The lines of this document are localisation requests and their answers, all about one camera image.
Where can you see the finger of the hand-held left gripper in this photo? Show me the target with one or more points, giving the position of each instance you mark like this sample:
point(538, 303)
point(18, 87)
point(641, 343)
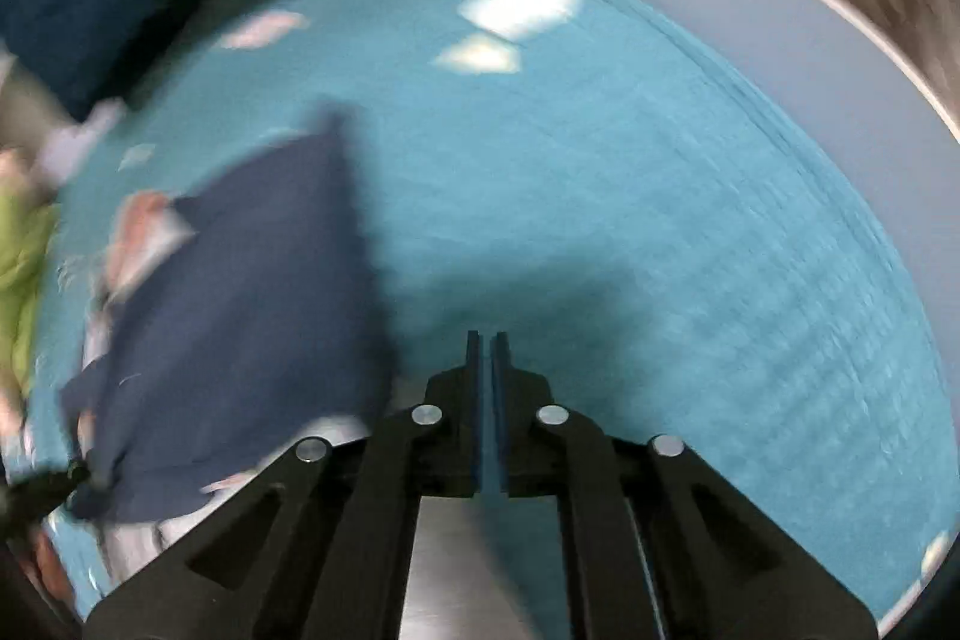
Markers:
point(45, 494)

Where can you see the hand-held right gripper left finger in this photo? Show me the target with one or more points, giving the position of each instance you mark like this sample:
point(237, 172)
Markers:
point(474, 400)

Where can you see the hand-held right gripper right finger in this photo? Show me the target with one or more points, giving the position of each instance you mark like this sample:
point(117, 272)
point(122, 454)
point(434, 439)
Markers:
point(500, 400)

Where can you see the grey and navy zip jacket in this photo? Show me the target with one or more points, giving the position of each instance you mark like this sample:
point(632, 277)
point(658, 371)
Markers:
point(247, 310)

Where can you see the teal quilted bedsheet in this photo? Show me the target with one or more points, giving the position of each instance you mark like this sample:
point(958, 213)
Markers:
point(637, 235)

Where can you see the green blanket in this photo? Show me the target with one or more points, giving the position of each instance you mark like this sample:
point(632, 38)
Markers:
point(19, 280)

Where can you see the white bed side rail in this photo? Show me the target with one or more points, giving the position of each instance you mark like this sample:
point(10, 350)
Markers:
point(787, 25)

